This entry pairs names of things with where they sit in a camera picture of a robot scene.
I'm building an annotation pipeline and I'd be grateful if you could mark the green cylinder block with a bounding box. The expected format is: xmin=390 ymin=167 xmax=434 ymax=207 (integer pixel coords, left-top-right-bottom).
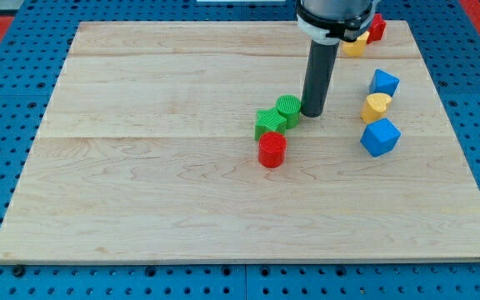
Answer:
xmin=276 ymin=94 xmax=302 ymax=129

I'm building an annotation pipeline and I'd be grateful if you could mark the green star block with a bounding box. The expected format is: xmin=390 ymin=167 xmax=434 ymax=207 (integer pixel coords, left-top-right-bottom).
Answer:
xmin=254 ymin=107 xmax=287 ymax=141

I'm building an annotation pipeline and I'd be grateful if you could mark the yellow block at top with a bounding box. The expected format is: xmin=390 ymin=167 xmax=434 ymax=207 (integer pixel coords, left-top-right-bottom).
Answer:
xmin=341 ymin=31 xmax=370 ymax=57

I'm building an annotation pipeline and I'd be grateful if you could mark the red block at top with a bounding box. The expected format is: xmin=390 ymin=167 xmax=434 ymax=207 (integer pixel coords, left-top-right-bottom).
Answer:
xmin=367 ymin=12 xmax=387 ymax=44

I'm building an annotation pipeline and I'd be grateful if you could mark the red cylinder block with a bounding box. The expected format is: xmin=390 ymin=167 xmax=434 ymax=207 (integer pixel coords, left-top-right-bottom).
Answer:
xmin=258 ymin=132 xmax=287 ymax=168

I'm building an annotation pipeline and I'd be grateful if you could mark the light wooden board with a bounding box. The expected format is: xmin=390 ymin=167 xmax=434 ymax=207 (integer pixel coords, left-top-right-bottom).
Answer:
xmin=0 ymin=21 xmax=480 ymax=265

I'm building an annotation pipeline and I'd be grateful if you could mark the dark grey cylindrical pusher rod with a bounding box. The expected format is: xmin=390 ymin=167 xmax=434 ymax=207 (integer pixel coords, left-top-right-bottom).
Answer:
xmin=301 ymin=41 xmax=338 ymax=118

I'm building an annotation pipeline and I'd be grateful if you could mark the yellow heart block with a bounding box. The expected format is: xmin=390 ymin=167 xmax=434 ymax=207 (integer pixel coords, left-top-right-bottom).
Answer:
xmin=360 ymin=92 xmax=393 ymax=124

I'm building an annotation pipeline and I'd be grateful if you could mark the blue cube block lower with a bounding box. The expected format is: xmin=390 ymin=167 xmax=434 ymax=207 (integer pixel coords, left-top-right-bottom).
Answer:
xmin=360 ymin=118 xmax=401 ymax=157

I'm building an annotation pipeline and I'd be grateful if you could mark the blue cube block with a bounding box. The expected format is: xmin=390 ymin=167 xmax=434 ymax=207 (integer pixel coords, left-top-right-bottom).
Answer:
xmin=369 ymin=69 xmax=400 ymax=97
xmin=360 ymin=118 xmax=401 ymax=157

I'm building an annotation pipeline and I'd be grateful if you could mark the blue cube block upper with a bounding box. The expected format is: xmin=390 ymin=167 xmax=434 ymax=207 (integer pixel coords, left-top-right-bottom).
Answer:
xmin=369 ymin=69 xmax=400 ymax=97

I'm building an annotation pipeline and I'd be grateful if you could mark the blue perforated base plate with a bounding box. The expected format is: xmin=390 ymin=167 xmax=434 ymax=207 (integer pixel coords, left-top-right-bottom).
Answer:
xmin=0 ymin=0 xmax=480 ymax=299

